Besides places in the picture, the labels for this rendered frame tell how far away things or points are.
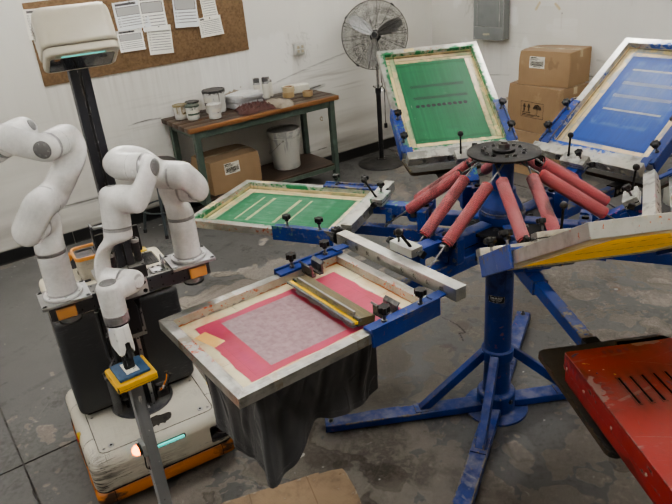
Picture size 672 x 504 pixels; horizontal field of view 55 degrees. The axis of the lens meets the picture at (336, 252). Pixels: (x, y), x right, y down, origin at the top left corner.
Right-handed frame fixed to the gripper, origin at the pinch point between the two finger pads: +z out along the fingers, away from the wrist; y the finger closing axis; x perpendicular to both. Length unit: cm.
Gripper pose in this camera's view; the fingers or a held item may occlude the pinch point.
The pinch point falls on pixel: (128, 362)
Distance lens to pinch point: 216.7
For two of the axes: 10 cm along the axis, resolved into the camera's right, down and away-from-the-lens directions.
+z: 0.8, 9.0, 4.3
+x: 8.0, -3.1, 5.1
